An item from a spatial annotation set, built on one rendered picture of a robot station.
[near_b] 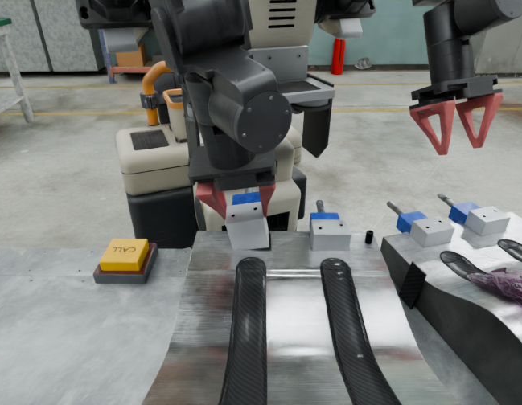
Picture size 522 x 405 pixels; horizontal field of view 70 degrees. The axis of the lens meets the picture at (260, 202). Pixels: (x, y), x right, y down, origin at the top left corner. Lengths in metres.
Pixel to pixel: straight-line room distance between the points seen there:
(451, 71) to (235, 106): 0.36
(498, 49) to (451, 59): 5.59
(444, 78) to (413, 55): 5.64
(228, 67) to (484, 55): 5.84
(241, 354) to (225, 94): 0.26
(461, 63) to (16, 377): 0.70
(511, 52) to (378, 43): 1.73
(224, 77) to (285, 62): 0.42
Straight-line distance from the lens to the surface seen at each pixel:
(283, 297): 0.46
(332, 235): 0.51
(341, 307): 0.46
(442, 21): 0.62
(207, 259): 0.50
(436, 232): 0.62
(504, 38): 6.21
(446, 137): 0.59
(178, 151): 1.05
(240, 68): 0.34
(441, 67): 0.61
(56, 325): 0.61
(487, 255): 0.66
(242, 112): 0.32
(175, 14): 0.35
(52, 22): 5.94
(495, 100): 0.64
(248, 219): 0.48
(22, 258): 0.76
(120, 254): 0.63
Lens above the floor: 1.21
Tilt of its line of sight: 31 degrees down
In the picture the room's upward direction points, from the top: straight up
